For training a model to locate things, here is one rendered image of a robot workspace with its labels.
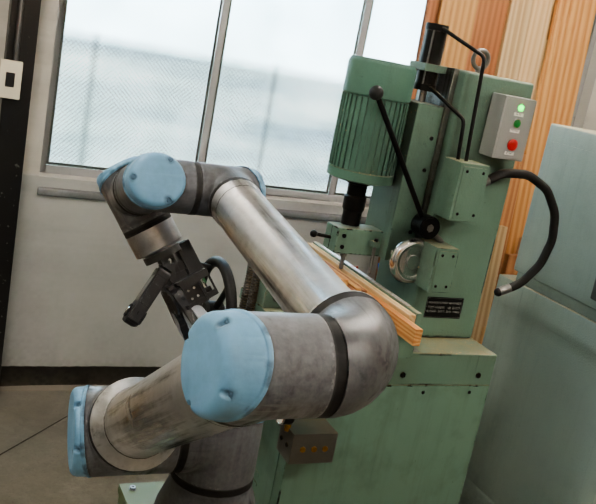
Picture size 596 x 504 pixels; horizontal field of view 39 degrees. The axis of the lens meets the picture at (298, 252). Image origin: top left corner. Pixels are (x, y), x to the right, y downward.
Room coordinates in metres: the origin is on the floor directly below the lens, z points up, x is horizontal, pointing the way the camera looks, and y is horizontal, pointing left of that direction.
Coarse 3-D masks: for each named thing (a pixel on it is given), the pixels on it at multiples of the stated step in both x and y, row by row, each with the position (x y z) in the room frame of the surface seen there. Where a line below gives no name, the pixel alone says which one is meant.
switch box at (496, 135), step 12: (492, 96) 2.22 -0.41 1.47; (504, 96) 2.18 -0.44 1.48; (516, 96) 2.24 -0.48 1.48; (492, 108) 2.21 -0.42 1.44; (504, 108) 2.18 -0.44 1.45; (516, 108) 2.19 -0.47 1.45; (528, 108) 2.21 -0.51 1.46; (492, 120) 2.20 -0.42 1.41; (504, 120) 2.18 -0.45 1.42; (528, 120) 2.21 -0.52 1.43; (492, 132) 2.19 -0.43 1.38; (504, 132) 2.18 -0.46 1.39; (528, 132) 2.22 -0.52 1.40; (492, 144) 2.18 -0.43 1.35; (504, 144) 2.19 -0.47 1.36; (492, 156) 2.18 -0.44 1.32; (504, 156) 2.19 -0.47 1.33; (516, 156) 2.21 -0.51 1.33
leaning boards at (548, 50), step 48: (432, 0) 3.63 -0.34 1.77; (480, 0) 3.74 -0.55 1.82; (528, 0) 3.84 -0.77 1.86; (576, 0) 3.94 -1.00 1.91; (528, 48) 3.88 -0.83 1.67; (576, 48) 3.96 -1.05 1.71; (576, 96) 3.98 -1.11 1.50; (528, 144) 3.86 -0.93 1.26; (528, 192) 3.88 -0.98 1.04; (480, 336) 3.59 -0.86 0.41
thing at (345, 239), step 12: (336, 228) 2.16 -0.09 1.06; (348, 228) 2.17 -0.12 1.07; (360, 228) 2.20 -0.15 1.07; (372, 228) 2.23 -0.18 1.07; (324, 240) 2.21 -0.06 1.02; (336, 240) 2.16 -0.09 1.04; (348, 240) 2.17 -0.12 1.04; (360, 240) 2.19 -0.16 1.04; (336, 252) 2.16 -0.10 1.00; (348, 252) 2.17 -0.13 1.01; (360, 252) 2.19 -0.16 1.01
